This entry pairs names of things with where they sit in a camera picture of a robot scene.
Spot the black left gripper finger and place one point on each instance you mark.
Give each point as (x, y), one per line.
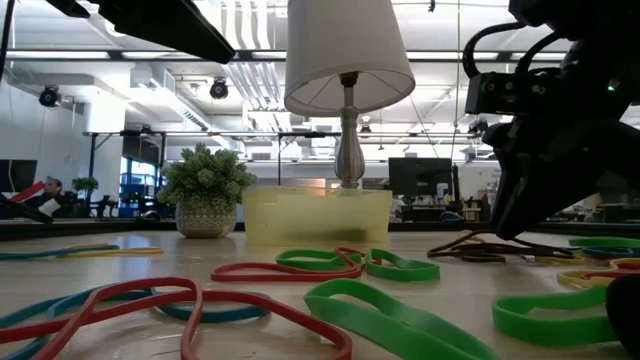
(170, 27)

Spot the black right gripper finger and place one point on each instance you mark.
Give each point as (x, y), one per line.
(530, 200)

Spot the dark brown rubber band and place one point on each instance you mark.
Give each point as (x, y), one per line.
(525, 250)

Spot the blue rubber band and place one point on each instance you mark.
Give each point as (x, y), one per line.
(30, 255)
(607, 252)

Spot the teal rubber band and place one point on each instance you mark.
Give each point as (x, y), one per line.
(230, 315)

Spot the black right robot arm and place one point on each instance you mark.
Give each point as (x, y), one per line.
(575, 15)

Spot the yellow translucent plastic bin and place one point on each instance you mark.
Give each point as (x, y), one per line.
(315, 215)

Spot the long ceiling light strip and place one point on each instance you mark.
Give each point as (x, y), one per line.
(145, 54)
(55, 54)
(550, 56)
(440, 55)

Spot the white blue bottle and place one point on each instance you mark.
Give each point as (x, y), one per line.
(442, 192)

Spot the black computer monitor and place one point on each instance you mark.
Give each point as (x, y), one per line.
(420, 175)

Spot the green potted plant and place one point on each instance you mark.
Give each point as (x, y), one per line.
(205, 180)

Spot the white shade silver table lamp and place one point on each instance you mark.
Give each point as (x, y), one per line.
(345, 50)

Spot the green background plant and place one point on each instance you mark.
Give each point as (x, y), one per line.
(85, 184)

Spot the person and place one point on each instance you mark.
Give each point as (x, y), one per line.
(52, 186)

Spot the red flat strip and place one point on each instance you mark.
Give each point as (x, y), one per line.
(27, 192)

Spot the black diagonal strut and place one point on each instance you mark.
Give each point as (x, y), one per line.
(25, 211)

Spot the white ceiling air duct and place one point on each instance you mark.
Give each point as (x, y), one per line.
(165, 102)

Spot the black ceiling camera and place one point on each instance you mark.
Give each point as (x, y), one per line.
(219, 89)
(50, 96)

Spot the black background workstation frame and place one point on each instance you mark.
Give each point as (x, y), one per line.
(125, 133)

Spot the dark wall screen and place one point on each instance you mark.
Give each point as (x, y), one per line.
(17, 175)

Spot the black metal table frame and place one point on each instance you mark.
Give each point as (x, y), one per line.
(100, 227)

